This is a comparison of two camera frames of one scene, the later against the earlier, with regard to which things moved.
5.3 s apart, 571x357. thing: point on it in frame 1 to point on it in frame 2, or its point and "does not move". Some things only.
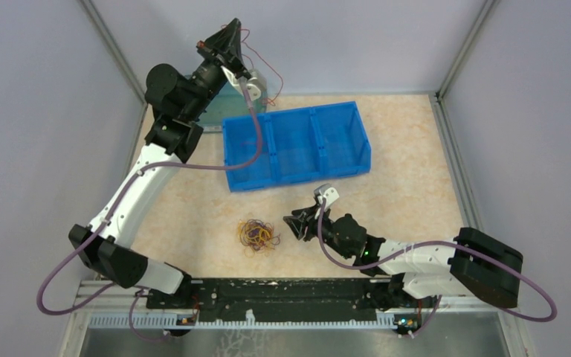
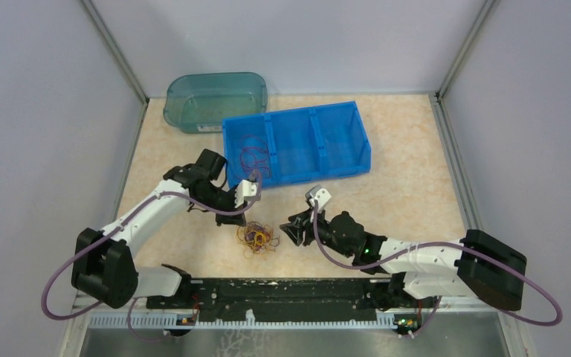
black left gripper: [226, 39] to [230, 219]
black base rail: [226, 300] does not move
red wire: [253, 67] to [254, 155]
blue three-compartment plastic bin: [298, 144] does not move
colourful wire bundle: [256, 236] does not move
